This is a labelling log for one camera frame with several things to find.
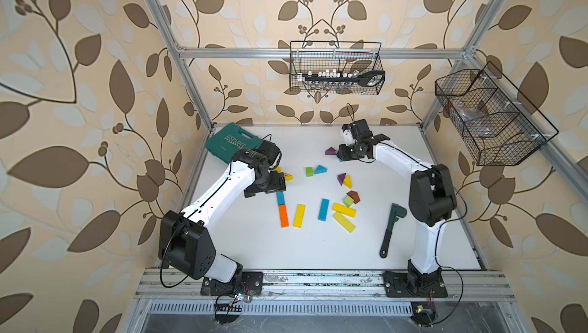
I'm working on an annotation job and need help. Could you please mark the socket set rail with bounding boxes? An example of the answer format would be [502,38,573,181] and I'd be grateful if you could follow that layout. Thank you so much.
[293,71,386,88]

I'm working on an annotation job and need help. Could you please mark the right wire basket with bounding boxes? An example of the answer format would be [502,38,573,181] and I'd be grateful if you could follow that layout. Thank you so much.
[434,62,559,166]

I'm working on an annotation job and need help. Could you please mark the wire basket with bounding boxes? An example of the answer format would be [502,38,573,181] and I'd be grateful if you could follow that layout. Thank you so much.
[286,40,385,97]
[434,62,559,166]

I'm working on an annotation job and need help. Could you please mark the green plastic tool case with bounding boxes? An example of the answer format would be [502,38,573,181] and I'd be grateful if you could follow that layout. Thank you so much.
[205,123,262,164]

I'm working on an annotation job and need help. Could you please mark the plastic bag in basket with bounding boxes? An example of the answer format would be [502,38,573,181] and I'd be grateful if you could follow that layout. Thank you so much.
[452,100,494,137]

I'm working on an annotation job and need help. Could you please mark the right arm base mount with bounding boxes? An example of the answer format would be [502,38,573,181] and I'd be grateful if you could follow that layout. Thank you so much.
[383,260,449,298]

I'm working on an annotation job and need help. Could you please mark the teal long block diagonal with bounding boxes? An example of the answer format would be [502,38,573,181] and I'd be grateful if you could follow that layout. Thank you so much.
[277,192,286,206]

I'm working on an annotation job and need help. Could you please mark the back wire basket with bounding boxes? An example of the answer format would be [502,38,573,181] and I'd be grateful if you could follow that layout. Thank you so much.
[286,40,385,97]

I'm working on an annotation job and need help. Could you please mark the teal triangle block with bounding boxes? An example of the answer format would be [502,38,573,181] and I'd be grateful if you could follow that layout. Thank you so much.
[314,166,328,175]

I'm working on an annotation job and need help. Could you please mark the lime yellow rectangular block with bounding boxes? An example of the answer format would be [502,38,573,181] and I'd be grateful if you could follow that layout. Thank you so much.
[333,212,356,234]

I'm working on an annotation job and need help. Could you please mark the orange rectangular block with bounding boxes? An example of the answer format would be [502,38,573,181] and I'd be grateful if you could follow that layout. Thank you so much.
[279,204,289,228]

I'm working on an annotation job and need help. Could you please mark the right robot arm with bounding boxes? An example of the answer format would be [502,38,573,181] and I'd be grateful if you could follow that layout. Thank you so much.
[337,120,457,288]

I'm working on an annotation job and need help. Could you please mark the light green cube lower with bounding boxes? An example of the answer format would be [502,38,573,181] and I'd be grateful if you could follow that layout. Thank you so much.
[343,196,355,208]

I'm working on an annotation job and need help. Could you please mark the brown block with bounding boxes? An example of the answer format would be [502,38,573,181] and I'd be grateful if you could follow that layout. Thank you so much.
[347,191,361,204]

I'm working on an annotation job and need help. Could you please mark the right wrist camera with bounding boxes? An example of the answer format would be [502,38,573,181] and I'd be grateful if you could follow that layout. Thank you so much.
[341,124,355,146]

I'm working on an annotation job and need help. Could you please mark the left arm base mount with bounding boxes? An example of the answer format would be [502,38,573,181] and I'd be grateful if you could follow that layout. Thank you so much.
[201,264,263,296]

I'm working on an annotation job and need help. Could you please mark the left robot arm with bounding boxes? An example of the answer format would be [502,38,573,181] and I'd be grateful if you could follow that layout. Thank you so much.
[159,140,286,283]

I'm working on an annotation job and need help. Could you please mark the teal long block upright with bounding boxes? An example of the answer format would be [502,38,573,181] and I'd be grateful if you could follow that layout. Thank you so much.
[318,198,329,222]

